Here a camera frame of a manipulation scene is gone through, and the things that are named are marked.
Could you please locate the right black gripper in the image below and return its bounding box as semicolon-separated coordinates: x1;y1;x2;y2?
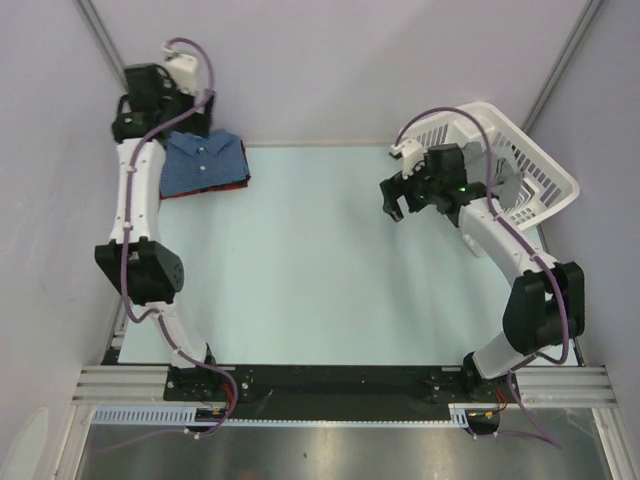
379;154;441;223

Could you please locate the blue checked shirt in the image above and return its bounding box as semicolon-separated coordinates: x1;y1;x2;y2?
160;129;251;199

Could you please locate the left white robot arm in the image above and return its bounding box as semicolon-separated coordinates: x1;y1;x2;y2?
94;54;223;401

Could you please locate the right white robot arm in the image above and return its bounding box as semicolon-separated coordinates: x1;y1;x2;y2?
380;140;585;401

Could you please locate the red black plaid shirt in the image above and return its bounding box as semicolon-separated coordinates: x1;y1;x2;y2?
159;141;251;200

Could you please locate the grey shirt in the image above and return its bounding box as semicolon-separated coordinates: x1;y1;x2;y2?
462;142;524;211

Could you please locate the white plastic basket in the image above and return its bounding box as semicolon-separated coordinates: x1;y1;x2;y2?
390;102;580;231

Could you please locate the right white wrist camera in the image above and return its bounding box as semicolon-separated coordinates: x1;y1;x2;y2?
389;138;426;180

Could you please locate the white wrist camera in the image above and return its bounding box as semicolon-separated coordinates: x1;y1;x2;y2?
389;138;426;180
162;43;199;96

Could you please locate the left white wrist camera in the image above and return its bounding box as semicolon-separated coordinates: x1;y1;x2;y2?
162;43;199;96

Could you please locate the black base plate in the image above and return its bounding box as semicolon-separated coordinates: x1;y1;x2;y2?
163;364;514;422

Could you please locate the aluminium rail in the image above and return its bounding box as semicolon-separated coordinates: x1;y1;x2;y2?
72;365;618;408

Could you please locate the white slotted cable duct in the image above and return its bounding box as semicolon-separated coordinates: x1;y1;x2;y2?
92;406;469;428

